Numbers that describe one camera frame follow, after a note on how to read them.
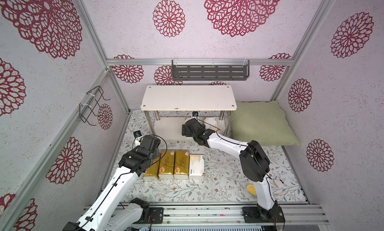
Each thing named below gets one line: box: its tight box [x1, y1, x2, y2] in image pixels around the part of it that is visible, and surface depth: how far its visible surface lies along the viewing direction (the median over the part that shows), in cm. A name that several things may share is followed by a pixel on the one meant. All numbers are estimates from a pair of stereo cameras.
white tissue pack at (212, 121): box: [204, 117, 218, 131], surface depth 102 cm
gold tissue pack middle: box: [158, 150, 175, 179], surface depth 85 cm
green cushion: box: [230, 100, 301, 146], surface depth 97 cm
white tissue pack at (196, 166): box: [189, 154, 205, 179], surface depth 87 cm
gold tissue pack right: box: [173, 150, 190, 179], surface depth 86 cm
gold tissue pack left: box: [143, 157, 160, 181], surface depth 83 cm
